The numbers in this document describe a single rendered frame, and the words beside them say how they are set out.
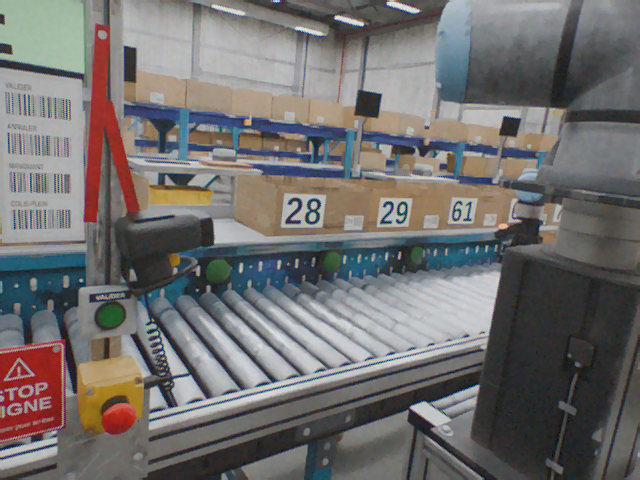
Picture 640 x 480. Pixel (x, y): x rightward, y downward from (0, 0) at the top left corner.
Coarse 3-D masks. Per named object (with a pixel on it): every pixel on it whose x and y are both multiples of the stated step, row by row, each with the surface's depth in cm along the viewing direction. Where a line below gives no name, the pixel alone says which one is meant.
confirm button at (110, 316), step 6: (108, 306) 60; (114, 306) 60; (102, 312) 60; (108, 312) 60; (114, 312) 60; (120, 312) 61; (102, 318) 60; (108, 318) 60; (114, 318) 61; (120, 318) 61; (102, 324) 60; (108, 324) 60; (114, 324) 61
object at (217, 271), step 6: (210, 264) 127; (216, 264) 128; (222, 264) 129; (210, 270) 127; (216, 270) 128; (222, 270) 129; (228, 270) 130; (210, 276) 127; (216, 276) 128; (222, 276) 129; (216, 282) 129
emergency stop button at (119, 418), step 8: (112, 408) 57; (120, 408) 57; (128, 408) 57; (104, 416) 56; (112, 416) 56; (120, 416) 57; (128, 416) 57; (104, 424) 56; (112, 424) 56; (120, 424) 57; (128, 424) 57; (112, 432) 57; (120, 432) 57
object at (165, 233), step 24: (144, 216) 59; (168, 216) 59; (192, 216) 61; (120, 240) 58; (144, 240) 58; (168, 240) 59; (192, 240) 61; (144, 264) 60; (168, 264) 62; (144, 288) 60
